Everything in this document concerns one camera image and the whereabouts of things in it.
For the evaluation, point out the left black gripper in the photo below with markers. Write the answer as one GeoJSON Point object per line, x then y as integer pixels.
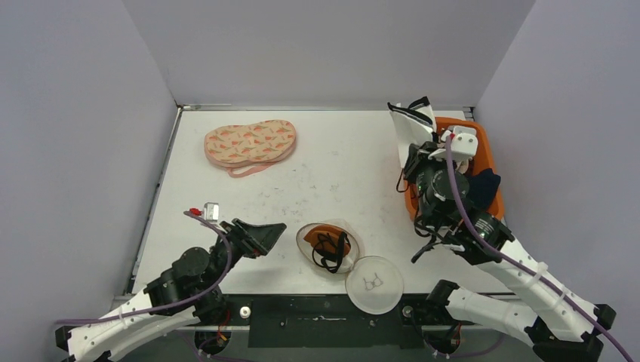
{"type": "Point", "coordinates": [258, 238]}

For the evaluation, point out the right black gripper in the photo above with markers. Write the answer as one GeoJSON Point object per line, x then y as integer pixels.
{"type": "Point", "coordinates": [417, 151]}

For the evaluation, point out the floral mesh laundry bag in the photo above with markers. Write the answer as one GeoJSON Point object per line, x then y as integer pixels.
{"type": "Point", "coordinates": [243, 150]}

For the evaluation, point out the round white mesh laundry bag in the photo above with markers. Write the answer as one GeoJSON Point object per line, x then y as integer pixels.
{"type": "Point", "coordinates": [335, 250]}

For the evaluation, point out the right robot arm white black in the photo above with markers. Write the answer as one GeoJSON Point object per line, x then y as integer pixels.
{"type": "Point", "coordinates": [555, 322]}

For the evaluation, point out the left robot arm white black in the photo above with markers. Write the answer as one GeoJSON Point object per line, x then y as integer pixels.
{"type": "Point", "coordinates": [187, 293]}

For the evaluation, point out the navy blue garment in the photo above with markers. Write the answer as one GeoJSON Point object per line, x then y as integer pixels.
{"type": "Point", "coordinates": [483, 188]}

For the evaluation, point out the orange plastic bin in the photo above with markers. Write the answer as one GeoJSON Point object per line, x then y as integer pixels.
{"type": "Point", "coordinates": [483, 159]}

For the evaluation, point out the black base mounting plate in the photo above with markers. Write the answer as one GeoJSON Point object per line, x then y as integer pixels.
{"type": "Point", "coordinates": [321, 321]}

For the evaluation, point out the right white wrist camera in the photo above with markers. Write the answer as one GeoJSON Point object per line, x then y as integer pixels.
{"type": "Point", "coordinates": [464, 142]}

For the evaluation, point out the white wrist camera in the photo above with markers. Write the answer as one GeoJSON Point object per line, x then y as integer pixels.
{"type": "Point", "coordinates": [211, 212]}
{"type": "Point", "coordinates": [464, 142]}

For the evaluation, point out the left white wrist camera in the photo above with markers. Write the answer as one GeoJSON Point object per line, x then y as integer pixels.
{"type": "Point", "coordinates": [211, 212]}

